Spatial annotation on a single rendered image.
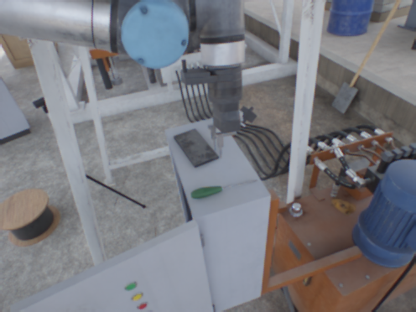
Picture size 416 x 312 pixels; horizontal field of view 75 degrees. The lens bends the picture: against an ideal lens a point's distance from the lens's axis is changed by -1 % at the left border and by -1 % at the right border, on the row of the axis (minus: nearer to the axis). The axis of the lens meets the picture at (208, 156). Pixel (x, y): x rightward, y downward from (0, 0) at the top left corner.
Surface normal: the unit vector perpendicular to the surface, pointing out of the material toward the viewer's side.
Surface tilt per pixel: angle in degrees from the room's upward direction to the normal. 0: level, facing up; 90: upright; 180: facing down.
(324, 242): 0
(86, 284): 90
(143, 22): 91
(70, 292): 90
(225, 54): 76
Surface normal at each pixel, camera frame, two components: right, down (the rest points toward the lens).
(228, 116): 0.25, 0.08
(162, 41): 0.22, 0.64
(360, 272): -0.08, -0.76
